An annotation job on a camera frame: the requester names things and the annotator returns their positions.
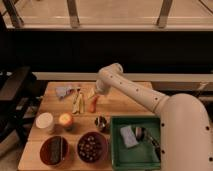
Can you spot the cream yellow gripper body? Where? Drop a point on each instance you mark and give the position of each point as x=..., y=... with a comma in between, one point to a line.
x=91, y=93

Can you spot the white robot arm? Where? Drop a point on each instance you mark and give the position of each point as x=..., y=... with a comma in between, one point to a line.
x=186, y=141

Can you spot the small metal cup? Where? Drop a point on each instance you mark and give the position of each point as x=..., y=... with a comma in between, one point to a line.
x=101, y=124

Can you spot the crumpled purple grey cloth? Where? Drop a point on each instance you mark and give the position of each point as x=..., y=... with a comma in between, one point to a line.
x=63, y=91

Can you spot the red yellow apple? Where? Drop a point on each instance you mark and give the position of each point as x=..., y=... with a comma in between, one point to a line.
x=66, y=121

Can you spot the brown bowl with nuts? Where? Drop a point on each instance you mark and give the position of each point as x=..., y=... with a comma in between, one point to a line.
x=92, y=147

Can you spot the white lidded jar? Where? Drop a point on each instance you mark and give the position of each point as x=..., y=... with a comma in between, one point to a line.
x=45, y=122

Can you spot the grey blue sponge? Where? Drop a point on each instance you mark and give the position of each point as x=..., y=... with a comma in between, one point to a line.
x=128, y=137

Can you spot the green plastic tray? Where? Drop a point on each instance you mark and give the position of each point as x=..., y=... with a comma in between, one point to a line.
x=129, y=153

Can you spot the brown bowl with brush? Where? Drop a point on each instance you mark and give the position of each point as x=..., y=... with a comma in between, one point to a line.
x=54, y=150

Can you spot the black side table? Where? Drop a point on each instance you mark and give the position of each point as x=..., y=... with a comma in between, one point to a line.
x=14, y=101

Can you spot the black handled metal spoon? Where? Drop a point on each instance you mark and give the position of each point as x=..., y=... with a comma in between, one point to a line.
x=142, y=133

